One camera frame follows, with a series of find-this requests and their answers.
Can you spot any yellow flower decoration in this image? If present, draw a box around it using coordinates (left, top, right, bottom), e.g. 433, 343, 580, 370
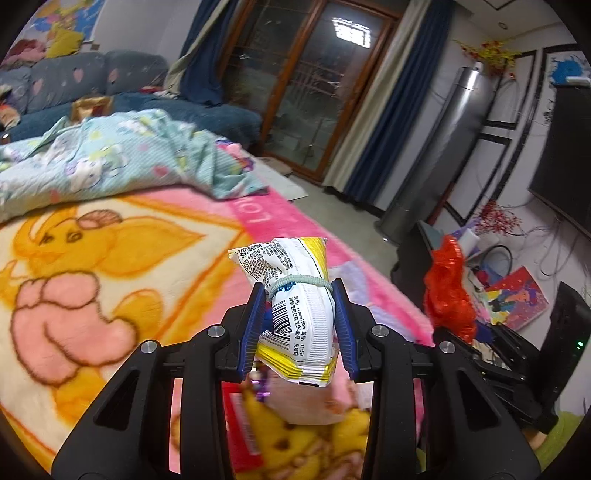
456, 40, 521, 79

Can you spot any blue grey sofa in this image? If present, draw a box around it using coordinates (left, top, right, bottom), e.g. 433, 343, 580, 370
1, 50, 262, 148

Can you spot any red mesh bag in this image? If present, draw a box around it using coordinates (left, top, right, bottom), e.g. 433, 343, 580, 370
423, 235, 477, 344

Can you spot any red berry branch decoration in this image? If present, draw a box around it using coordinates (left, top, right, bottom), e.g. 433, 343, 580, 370
476, 200, 521, 236

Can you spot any wooden glass balcony door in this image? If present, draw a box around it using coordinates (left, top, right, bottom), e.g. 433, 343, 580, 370
219, 1, 407, 183

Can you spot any white yellow snack bag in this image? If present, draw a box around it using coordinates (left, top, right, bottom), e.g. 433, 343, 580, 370
228, 237, 339, 387

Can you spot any dark blue curtain left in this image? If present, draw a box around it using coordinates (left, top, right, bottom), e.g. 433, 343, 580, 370
179, 0, 238, 106

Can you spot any light blue cartoon quilt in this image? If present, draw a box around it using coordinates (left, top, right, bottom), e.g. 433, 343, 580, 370
1, 109, 267, 222

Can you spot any silver tower air conditioner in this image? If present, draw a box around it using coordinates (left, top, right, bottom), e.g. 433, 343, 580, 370
376, 61, 494, 245

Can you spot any dark blue curtain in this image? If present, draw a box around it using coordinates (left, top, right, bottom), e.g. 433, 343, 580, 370
179, 0, 238, 106
344, 0, 455, 204

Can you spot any colourful painting canvas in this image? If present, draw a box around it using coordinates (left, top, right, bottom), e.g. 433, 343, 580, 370
481, 266, 549, 331

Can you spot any dark blue curtain right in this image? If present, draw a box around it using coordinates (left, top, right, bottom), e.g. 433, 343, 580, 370
344, 0, 455, 204

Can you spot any white paper roll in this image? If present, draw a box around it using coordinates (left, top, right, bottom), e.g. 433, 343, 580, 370
458, 228, 480, 259

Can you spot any black television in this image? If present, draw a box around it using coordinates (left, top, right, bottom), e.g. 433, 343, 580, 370
529, 85, 591, 236

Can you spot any china map poster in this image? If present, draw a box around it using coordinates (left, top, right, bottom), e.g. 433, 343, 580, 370
17, 0, 105, 44

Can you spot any black tv cabinet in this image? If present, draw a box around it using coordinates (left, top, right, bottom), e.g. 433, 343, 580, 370
391, 221, 590, 434

